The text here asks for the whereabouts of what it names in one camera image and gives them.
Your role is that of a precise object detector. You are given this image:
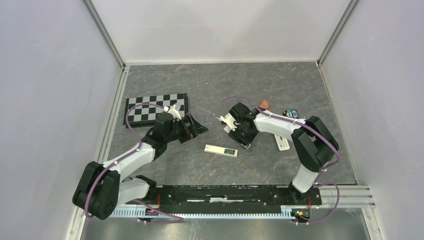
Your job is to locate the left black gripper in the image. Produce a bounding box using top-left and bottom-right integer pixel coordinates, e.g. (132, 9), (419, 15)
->
(165, 112), (208, 144)

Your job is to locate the white rectangular block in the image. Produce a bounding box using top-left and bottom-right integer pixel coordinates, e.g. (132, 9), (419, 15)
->
(204, 144), (238, 158)

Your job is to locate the beige remote control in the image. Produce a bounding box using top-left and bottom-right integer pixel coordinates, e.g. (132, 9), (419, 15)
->
(274, 135), (290, 151)

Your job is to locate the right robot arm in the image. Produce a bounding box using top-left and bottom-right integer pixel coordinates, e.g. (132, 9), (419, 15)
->
(219, 102), (341, 204)

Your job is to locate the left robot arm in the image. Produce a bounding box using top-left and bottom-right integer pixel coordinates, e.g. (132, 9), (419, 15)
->
(72, 112), (208, 220)

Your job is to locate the orange semicircular piece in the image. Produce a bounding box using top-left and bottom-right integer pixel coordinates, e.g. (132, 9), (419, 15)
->
(259, 100), (270, 110)

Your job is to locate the blue owl toy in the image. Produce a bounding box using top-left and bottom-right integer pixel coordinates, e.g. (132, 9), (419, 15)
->
(283, 109), (300, 119)

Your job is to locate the black white checkerboard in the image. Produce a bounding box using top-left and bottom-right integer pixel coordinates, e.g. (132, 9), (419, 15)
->
(123, 92), (189, 128)

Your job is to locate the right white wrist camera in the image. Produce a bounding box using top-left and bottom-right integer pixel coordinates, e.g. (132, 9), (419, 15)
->
(217, 113), (237, 133)

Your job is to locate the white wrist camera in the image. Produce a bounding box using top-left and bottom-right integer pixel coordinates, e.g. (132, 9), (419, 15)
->
(163, 103), (182, 121)
(217, 113), (237, 133)

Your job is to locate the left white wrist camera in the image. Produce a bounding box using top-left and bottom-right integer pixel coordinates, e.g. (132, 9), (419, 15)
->
(163, 103), (182, 121)

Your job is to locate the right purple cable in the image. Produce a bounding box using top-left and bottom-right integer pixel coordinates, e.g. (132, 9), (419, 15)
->
(218, 96), (342, 225)

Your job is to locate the purple cable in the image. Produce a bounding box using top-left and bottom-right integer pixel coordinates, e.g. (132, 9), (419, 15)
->
(218, 96), (342, 225)
(83, 103), (167, 219)

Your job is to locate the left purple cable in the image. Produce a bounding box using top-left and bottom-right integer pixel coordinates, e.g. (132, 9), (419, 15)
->
(83, 103), (167, 219)

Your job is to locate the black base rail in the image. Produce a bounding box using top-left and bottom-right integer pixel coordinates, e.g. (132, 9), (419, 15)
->
(141, 184), (323, 214)

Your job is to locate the white slotted cable duct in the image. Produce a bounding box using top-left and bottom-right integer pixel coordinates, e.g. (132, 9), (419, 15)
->
(110, 205), (306, 220)

